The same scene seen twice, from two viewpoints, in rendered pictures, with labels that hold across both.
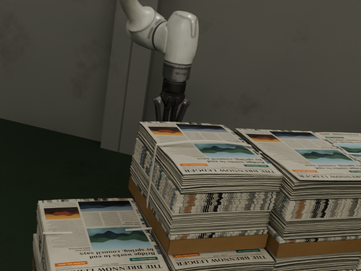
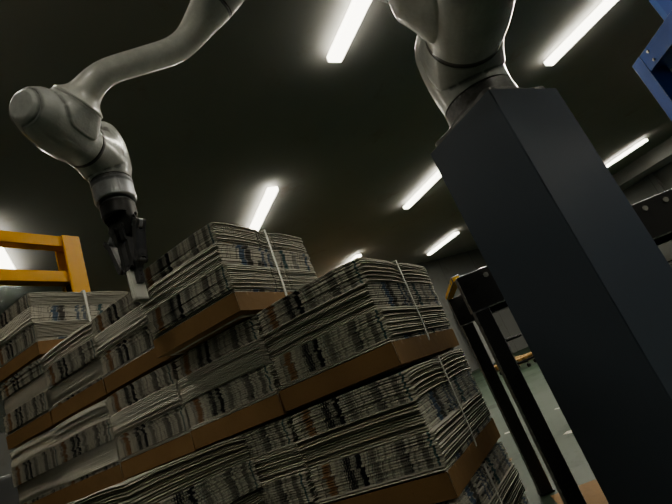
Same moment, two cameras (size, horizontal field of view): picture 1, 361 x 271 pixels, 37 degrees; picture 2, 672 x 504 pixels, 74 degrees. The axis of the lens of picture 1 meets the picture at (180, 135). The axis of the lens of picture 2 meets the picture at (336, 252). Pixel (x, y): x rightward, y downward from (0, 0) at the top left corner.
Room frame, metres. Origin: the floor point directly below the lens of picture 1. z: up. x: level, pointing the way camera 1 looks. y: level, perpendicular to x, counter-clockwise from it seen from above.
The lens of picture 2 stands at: (1.94, 1.00, 0.59)
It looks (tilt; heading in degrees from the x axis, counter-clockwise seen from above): 17 degrees up; 229
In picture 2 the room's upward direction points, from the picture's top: 22 degrees counter-clockwise
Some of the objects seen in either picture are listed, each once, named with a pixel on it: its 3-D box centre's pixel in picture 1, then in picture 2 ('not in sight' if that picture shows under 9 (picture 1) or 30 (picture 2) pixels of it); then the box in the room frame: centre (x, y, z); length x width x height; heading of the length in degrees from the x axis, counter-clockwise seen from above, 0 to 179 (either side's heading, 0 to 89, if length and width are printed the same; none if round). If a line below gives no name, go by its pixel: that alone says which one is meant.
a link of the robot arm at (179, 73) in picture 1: (176, 70); (114, 194); (1.68, 0.05, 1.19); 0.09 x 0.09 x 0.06
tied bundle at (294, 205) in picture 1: (294, 187); (182, 332); (1.47, -0.36, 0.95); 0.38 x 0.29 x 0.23; 23
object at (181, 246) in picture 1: (208, 228); not in sight; (1.30, -0.12, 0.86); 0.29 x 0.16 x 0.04; 114
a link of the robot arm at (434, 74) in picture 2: not in sight; (456, 59); (1.06, 0.60, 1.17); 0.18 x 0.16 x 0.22; 46
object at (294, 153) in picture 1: (305, 152); not in sight; (1.46, -0.37, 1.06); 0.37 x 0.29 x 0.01; 23
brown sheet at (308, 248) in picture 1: (287, 213); (191, 359); (1.47, -0.36, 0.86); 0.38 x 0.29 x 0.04; 23
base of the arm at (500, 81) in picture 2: not in sight; (490, 111); (1.03, 0.60, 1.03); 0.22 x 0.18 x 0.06; 170
